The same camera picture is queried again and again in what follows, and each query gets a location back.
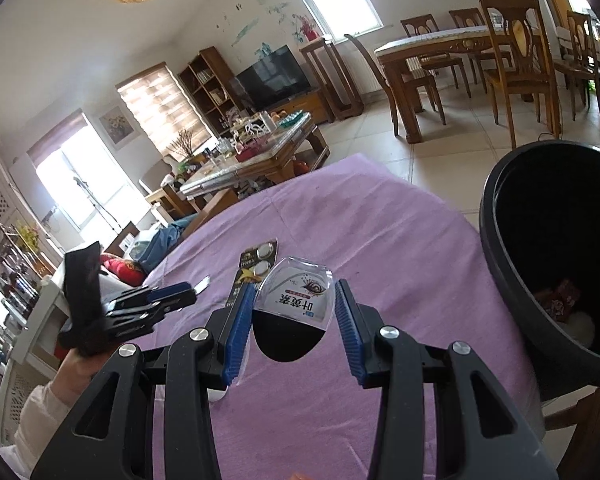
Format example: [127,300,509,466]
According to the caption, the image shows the coin battery card pair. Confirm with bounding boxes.
[225,238,278,307]

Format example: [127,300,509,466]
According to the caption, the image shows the black round trash bin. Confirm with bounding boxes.
[479,141,600,401]

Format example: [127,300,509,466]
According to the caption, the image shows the left hand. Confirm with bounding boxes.
[50,349,114,408]

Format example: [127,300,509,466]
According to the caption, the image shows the wooden sofa armrest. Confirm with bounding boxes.
[145,185,238,236]

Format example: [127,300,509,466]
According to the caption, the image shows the purple tablecloth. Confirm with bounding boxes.
[138,155,544,479]

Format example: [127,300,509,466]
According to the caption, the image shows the wooden coffee table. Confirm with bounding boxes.
[180,112,330,200]

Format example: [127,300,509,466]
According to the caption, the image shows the wooden bookshelf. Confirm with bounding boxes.
[178,47,245,136]

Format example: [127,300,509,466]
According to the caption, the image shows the black flat television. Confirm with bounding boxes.
[230,46,312,112]

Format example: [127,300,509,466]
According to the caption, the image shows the tall wooden stand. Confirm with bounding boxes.
[300,37,364,122]

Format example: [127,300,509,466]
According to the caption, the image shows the wooden dining chair front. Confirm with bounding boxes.
[479,0,562,148]

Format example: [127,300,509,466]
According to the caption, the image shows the wooden dining table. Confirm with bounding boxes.
[374,25,492,144]

